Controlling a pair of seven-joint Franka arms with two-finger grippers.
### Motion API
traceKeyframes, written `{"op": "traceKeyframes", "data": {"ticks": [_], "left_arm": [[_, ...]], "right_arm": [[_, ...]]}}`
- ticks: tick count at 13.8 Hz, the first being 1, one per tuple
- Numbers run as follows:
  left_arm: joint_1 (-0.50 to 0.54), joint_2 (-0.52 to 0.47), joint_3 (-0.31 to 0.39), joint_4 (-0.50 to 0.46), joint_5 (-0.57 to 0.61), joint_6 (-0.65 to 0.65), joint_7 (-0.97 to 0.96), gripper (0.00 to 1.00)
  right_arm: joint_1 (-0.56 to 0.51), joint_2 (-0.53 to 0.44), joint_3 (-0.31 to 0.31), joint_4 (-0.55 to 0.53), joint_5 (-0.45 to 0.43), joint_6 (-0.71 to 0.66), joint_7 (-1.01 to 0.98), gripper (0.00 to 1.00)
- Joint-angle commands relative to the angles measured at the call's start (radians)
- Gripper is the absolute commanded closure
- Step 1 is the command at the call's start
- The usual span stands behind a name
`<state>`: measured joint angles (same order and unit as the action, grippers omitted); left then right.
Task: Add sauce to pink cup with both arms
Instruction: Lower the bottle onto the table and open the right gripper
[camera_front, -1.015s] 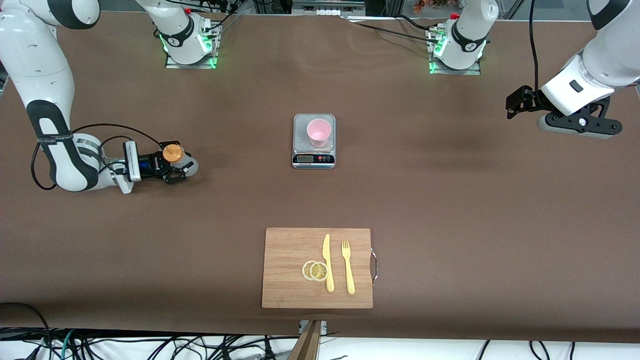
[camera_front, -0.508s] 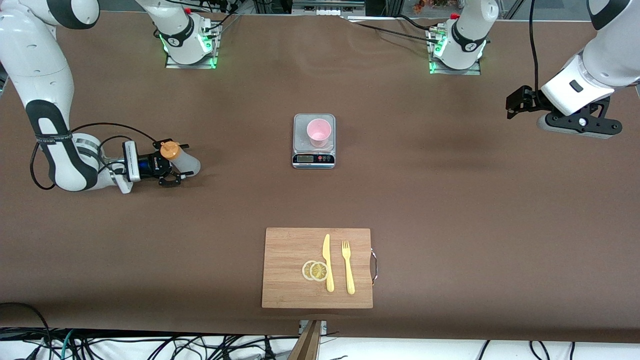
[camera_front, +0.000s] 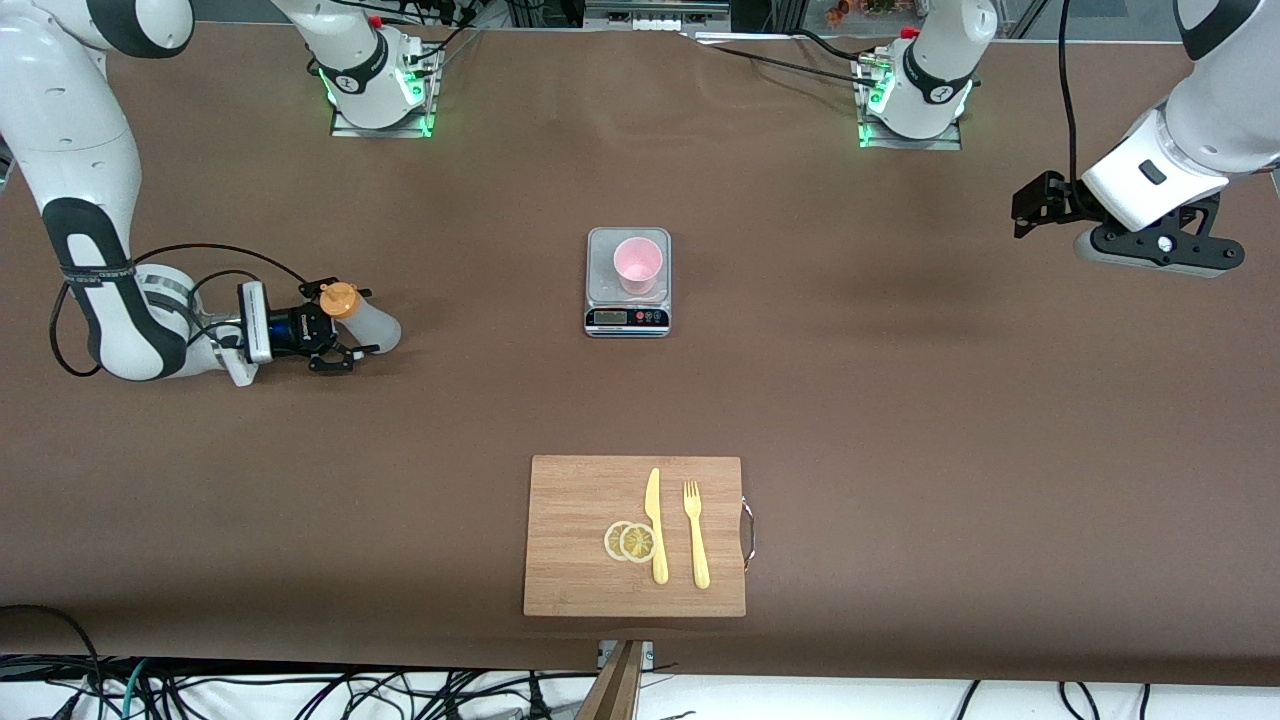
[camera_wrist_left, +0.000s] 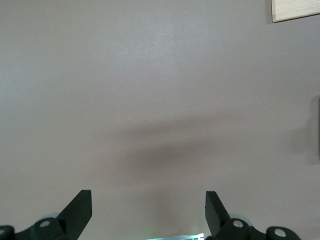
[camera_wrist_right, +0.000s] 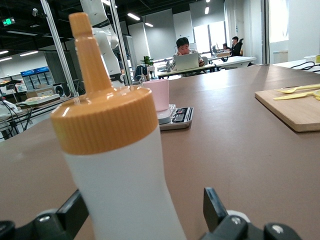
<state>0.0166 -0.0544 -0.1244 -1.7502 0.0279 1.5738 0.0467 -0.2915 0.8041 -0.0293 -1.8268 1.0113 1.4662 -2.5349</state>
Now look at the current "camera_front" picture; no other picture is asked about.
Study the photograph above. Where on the pink plastic cup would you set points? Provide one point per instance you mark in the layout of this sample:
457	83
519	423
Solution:
638	262

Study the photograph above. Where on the yellow plastic fork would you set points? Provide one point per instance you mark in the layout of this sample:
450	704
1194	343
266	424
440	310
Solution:
698	545

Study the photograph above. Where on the yellow plastic knife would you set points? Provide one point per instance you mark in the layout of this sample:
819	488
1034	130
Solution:
654	505

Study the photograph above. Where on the translucent squeeze bottle orange cap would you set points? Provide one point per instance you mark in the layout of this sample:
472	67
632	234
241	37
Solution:
375	325

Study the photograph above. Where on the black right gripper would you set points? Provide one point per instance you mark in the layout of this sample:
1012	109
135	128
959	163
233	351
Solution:
292	328

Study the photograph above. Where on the lemon slice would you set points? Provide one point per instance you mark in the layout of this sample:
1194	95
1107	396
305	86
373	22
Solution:
611	541
638	543

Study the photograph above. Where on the metal bracket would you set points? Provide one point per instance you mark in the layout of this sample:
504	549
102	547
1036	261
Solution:
648	652

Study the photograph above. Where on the silver digital kitchen scale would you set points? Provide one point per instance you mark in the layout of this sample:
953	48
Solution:
600	250

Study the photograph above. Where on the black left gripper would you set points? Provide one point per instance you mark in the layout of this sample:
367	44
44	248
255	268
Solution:
1060	200

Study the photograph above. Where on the white power strip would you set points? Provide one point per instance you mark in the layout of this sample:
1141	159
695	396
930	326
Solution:
655	22

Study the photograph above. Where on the bamboo cutting board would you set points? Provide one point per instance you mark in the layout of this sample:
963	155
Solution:
570	520

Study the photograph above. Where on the wooden post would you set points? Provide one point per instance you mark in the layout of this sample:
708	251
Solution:
615	690

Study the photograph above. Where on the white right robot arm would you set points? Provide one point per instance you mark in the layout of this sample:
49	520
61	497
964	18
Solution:
70	130

